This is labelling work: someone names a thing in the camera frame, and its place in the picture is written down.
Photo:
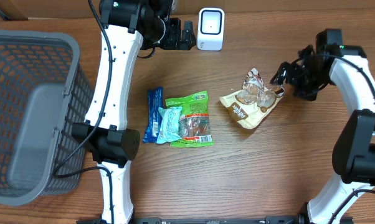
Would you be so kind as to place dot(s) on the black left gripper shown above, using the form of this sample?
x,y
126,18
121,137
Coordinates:
x,y
174,40

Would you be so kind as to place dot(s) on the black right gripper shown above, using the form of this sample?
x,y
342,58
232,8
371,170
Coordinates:
x,y
308,93

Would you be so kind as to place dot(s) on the beige cookie snack bag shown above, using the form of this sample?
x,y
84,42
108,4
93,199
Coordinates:
x,y
254,102

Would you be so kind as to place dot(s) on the blue snack bar wrapper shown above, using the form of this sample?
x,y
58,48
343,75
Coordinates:
x,y
155,101

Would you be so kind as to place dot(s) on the green snack bag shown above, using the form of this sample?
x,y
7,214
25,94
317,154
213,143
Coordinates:
x,y
194,123

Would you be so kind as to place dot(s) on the light blue snack packet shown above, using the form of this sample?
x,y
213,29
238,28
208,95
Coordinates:
x,y
169,127

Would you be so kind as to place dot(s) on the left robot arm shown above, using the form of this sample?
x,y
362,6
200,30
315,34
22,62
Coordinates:
x,y
126,28

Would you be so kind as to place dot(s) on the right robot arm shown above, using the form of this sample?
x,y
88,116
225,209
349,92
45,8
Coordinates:
x,y
330,61

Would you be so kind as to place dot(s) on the white barcode scanner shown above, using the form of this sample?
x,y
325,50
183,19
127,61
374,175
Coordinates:
x,y
210,29

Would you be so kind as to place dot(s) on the grey plastic shopping basket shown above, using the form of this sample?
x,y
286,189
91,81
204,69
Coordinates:
x,y
43,92

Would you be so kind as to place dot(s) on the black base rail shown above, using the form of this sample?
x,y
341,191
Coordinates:
x,y
267,220

